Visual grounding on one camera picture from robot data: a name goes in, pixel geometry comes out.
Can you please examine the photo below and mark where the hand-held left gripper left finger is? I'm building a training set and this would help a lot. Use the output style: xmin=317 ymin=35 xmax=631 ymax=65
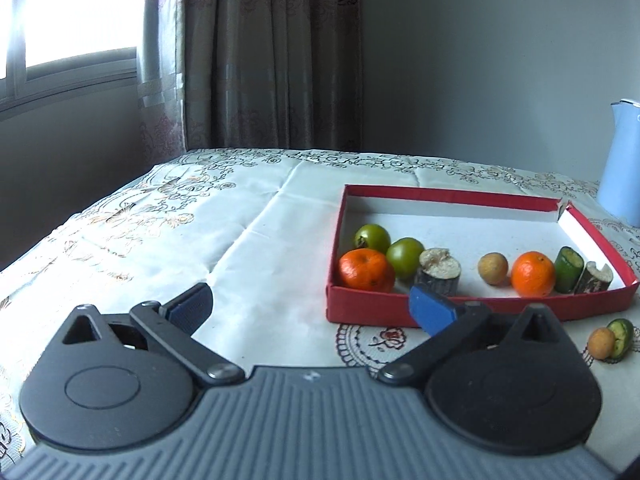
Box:
xmin=62 ymin=282 xmax=246 ymax=388

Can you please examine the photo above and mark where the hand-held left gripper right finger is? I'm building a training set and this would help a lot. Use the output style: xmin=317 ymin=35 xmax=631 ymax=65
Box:
xmin=377 ymin=282 xmax=571 ymax=387

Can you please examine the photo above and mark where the eggplant chunk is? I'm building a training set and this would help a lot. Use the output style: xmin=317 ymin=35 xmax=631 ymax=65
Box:
xmin=414 ymin=247 xmax=462 ymax=297
xmin=574 ymin=261 xmax=614 ymax=295

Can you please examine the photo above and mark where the green tomato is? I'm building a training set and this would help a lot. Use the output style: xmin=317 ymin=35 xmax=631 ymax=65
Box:
xmin=354 ymin=224 xmax=392 ymax=255
xmin=386 ymin=237 xmax=426 ymax=281

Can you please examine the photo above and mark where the brown longan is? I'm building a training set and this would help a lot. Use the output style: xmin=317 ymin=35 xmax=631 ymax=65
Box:
xmin=477 ymin=252 xmax=510 ymax=286
xmin=587 ymin=328 xmax=616 ymax=361

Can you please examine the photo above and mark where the orange tangerine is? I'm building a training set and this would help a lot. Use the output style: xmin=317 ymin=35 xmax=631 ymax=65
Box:
xmin=511 ymin=251 xmax=557 ymax=297
xmin=339 ymin=248 xmax=396 ymax=292

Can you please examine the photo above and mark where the red cardboard box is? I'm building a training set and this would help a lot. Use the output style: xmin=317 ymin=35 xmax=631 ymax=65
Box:
xmin=325 ymin=184 xmax=640 ymax=329

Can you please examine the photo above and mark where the green cucumber piece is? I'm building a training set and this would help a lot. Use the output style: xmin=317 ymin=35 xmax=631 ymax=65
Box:
xmin=554 ymin=246 xmax=584 ymax=293
xmin=606 ymin=319 xmax=635 ymax=362

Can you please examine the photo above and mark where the floral white tablecloth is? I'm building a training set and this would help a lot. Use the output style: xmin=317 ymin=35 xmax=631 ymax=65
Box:
xmin=0 ymin=147 xmax=640 ymax=461

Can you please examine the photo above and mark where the light blue kettle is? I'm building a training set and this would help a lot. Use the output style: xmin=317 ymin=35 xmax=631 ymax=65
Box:
xmin=597 ymin=99 xmax=640 ymax=228

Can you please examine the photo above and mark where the patterned grey curtain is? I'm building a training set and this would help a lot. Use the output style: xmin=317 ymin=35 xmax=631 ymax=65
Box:
xmin=137 ymin=0 xmax=363 ymax=161

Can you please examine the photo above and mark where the window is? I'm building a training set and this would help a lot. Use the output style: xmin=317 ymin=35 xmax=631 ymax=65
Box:
xmin=0 ymin=0 xmax=151 ymax=117

